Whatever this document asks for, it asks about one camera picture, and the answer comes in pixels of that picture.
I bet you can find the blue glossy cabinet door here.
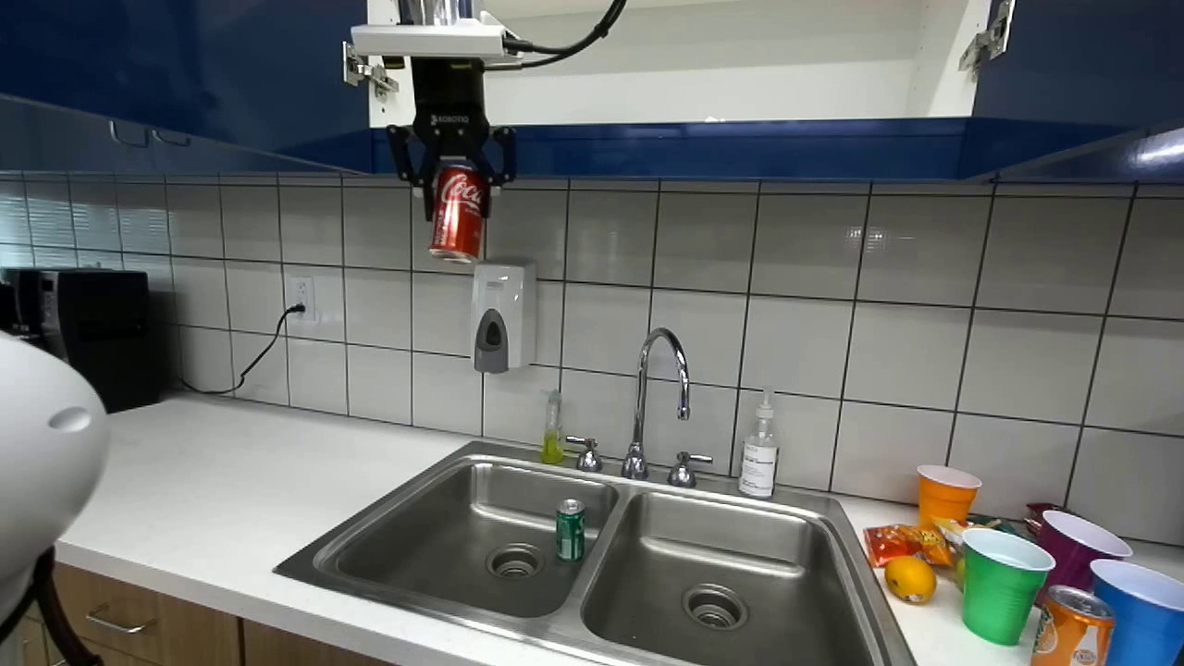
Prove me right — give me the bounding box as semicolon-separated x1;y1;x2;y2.
975;0;1184;184
0;0;370;138

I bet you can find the wooden drawer with metal handle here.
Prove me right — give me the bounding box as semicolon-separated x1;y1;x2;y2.
35;561;246;666

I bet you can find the orange soda can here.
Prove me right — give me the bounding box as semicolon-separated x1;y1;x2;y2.
1029;584;1118;666

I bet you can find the yellow dish soap bottle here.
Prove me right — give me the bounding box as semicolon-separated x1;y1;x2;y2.
537;390;570;469

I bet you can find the open blue wall cabinet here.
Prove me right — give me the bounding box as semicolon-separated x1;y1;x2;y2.
364;0;1124;184

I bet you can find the purple plastic cup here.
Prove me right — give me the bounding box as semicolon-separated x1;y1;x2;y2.
1032;505;1135;593

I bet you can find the black countertop appliance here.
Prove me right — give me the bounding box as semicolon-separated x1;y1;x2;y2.
0;268;163;413

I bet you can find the metal cabinet hinge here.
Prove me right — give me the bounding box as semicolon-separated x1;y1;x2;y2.
960;0;1022;72
342;51;401;99

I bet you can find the green plastic cup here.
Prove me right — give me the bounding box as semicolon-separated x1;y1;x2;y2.
954;526;1060;646

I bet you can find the white wall soap dispenser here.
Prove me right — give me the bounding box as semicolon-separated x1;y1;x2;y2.
469;260;530;378

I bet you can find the closed blue wall cabinet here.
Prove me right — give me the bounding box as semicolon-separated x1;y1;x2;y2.
0;94;373;179

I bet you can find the white wall power outlet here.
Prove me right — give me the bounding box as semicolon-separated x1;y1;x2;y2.
287;269;317;327

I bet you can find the orange plastic cup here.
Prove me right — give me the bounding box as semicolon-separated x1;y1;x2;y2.
916;463;983;532

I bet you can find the red orange snack bag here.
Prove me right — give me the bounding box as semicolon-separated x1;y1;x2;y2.
864;513;977;575

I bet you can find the black appliance power cord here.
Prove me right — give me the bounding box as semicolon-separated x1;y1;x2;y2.
183;299;312;399

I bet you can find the red cola can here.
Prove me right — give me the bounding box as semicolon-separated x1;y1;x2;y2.
427;161;494;268

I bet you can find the white pump soap bottle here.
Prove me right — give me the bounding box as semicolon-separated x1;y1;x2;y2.
737;390;784;505

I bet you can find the green soda can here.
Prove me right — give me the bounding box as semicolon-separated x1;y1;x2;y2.
551;495;590;566

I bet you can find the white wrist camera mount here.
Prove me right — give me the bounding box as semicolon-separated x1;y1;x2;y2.
348;20;521;66

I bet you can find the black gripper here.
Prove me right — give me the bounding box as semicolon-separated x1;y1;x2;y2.
390;54;521;210

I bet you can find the chrome gooseneck faucet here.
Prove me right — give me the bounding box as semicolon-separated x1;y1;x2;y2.
565;327;717;494

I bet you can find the blue plastic cup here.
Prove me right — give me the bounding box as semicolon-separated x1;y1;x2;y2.
1087;554;1184;666

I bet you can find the yellow lemon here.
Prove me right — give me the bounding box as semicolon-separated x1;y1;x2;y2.
881;551;940;608

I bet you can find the stainless steel double sink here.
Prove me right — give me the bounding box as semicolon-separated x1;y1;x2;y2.
271;442;917;666

